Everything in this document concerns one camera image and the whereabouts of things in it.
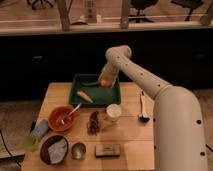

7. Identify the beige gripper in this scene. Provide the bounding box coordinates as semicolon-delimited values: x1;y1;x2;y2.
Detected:
98;63;119;87

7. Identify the red yellow apple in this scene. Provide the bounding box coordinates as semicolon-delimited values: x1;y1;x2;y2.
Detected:
100;80;112;88

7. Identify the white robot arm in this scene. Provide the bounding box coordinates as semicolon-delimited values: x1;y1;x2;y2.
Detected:
99;45;208;171

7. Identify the green plastic tray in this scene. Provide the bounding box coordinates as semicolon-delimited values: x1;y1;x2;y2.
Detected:
69;74;121;108

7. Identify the green cucumber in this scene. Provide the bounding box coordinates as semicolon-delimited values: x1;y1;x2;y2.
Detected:
82;81;99;87

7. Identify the white lidded cup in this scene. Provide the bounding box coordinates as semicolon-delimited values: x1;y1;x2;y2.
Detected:
106;104;122;122

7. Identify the brown dried food pile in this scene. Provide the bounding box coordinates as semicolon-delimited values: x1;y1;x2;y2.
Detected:
87;111;100;134

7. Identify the silver spoon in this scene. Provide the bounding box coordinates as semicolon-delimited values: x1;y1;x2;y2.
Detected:
58;103;82;125

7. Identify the wooden table leg middle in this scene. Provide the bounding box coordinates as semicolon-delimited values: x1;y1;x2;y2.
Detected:
120;0;130;29

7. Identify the wooden table leg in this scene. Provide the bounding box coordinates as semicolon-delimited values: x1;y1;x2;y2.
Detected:
56;0;70;31
120;0;130;29

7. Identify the orange bowl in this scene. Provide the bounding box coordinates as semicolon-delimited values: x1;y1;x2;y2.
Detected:
48;106;74;132

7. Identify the black office chair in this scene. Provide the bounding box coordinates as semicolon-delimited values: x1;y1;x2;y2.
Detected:
129;0;158;23

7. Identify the brown rectangular block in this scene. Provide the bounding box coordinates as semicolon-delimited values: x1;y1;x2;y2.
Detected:
95;144;120;158

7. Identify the wooden table leg left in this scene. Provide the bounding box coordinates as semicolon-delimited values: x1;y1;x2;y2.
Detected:
56;0;70;31

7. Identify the small metal cup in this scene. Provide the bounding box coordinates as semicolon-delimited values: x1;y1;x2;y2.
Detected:
71;142;86;160

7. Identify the dark brown bowl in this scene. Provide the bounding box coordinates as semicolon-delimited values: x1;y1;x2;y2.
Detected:
40;135;69;165

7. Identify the grey crumpled cloth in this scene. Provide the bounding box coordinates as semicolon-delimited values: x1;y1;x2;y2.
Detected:
48;139;67;164

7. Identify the green plastic cup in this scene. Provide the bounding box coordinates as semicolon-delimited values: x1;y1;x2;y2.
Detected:
21;135;38;151

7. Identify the black cable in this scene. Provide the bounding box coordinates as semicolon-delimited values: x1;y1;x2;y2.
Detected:
0;129;22;168

